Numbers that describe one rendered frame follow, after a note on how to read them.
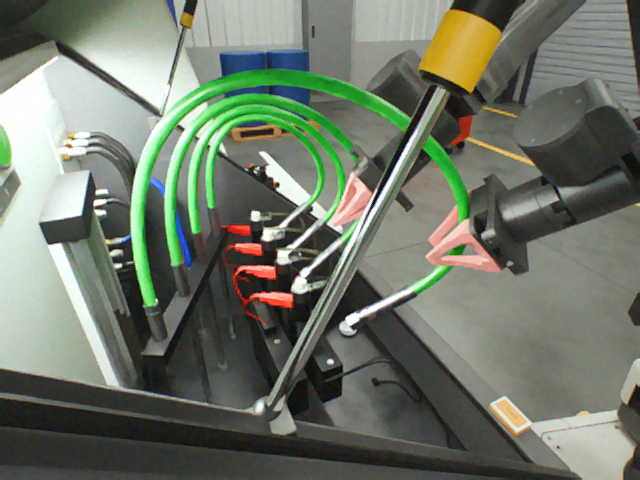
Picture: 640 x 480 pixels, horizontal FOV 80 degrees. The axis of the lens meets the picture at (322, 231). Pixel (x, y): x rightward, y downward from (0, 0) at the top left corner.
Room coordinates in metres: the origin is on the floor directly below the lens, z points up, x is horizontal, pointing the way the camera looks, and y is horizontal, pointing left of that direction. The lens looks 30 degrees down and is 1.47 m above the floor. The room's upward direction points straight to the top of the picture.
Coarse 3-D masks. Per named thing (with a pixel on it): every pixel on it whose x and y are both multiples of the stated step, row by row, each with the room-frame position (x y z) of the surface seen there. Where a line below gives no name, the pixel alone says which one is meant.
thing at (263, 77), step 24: (240, 72) 0.37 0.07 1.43; (264, 72) 0.36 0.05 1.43; (288, 72) 0.36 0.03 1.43; (192, 96) 0.36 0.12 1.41; (216, 96) 0.37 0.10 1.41; (360, 96) 0.36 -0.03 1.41; (168, 120) 0.36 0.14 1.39; (408, 120) 0.37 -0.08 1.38; (432, 144) 0.37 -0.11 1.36; (144, 168) 0.36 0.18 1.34; (456, 168) 0.37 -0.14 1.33; (144, 192) 0.36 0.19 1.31; (456, 192) 0.37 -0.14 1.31; (144, 216) 0.36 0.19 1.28; (144, 240) 0.36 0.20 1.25; (144, 264) 0.36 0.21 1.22; (144, 288) 0.36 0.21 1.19
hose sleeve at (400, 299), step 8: (408, 288) 0.37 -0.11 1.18; (392, 296) 0.37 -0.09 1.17; (400, 296) 0.37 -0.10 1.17; (408, 296) 0.36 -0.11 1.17; (416, 296) 0.37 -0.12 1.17; (376, 304) 0.37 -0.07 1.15; (384, 304) 0.37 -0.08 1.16; (392, 304) 0.36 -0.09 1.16; (400, 304) 0.36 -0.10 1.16; (360, 312) 0.37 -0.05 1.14; (368, 312) 0.37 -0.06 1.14; (376, 312) 0.36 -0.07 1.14; (384, 312) 0.36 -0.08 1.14; (360, 320) 0.36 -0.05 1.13; (368, 320) 0.36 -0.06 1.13
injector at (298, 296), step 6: (294, 288) 0.45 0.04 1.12; (294, 294) 0.44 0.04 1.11; (300, 294) 0.43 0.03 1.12; (306, 294) 0.44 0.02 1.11; (294, 300) 0.44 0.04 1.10; (300, 300) 0.43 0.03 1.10; (306, 300) 0.44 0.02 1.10; (294, 306) 0.44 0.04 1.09; (300, 306) 0.43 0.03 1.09; (306, 306) 0.44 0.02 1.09; (294, 312) 0.44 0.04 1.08; (300, 312) 0.43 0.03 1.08; (306, 312) 0.44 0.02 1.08; (294, 318) 0.44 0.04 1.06; (300, 318) 0.43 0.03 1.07; (306, 318) 0.44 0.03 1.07; (300, 324) 0.44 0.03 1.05; (300, 330) 0.44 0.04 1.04; (306, 366) 0.44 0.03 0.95; (306, 372) 0.44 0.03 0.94
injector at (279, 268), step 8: (280, 264) 0.51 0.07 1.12; (288, 264) 0.51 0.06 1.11; (280, 272) 0.51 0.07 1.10; (288, 272) 0.51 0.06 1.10; (280, 280) 0.51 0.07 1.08; (288, 280) 0.51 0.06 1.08; (280, 288) 0.51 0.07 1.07; (288, 288) 0.51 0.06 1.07; (288, 312) 0.51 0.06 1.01; (288, 320) 0.51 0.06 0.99; (288, 328) 0.51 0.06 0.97; (288, 336) 0.51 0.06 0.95
